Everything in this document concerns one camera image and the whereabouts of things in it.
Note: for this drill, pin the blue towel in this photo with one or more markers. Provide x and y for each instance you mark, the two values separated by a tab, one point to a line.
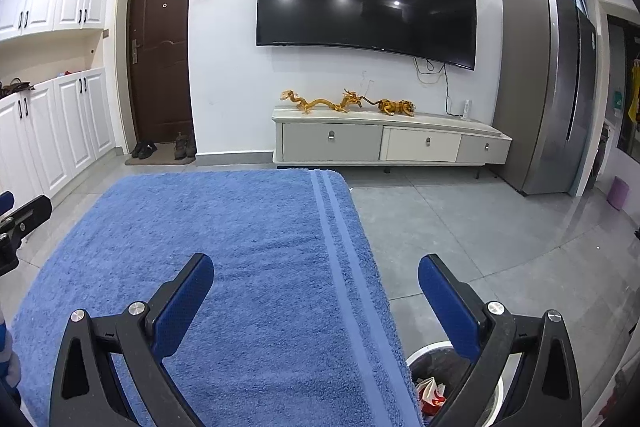
250	232

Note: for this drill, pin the white round trash bin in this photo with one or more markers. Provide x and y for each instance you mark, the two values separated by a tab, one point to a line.
422	353

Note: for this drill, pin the golden dragon figurine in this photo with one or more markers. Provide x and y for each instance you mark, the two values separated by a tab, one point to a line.
320	103

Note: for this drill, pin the small purple bin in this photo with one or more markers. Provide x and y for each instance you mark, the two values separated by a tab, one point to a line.
620	194

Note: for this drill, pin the black shoe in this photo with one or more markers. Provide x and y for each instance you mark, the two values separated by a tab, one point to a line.
150	148
137	150

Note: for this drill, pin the golden tiger figurine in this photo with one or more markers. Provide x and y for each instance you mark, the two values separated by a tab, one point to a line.
395	107

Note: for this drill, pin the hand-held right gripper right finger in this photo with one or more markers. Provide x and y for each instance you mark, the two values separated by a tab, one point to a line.
447	307

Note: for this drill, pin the grey television cabinet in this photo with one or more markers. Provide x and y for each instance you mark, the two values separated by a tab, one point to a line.
330	142

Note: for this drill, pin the dark bag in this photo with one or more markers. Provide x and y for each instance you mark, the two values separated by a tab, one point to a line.
15	87

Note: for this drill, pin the red snack bag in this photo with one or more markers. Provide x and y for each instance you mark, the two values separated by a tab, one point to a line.
432	402

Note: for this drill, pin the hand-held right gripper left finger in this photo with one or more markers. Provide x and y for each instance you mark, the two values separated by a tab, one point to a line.
182	302

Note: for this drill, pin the black bin liner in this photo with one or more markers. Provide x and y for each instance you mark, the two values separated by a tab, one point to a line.
440	367

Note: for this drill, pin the brown entrance door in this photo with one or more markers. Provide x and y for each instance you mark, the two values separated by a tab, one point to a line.
160	57

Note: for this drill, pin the grey refrigerator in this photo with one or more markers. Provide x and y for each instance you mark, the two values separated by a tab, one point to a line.
535	82

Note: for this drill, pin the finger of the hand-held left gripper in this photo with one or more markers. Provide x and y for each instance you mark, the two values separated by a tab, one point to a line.
6	204
32	213

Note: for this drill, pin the brown boot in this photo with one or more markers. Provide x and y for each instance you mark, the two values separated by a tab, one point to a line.
190	148
179	148

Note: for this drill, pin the grey doormat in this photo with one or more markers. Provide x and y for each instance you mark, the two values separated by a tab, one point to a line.
160	161

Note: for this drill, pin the yellow garment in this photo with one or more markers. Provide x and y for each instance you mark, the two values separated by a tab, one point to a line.
635	92

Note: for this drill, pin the white power strip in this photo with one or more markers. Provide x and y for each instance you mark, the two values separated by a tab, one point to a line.
466	108

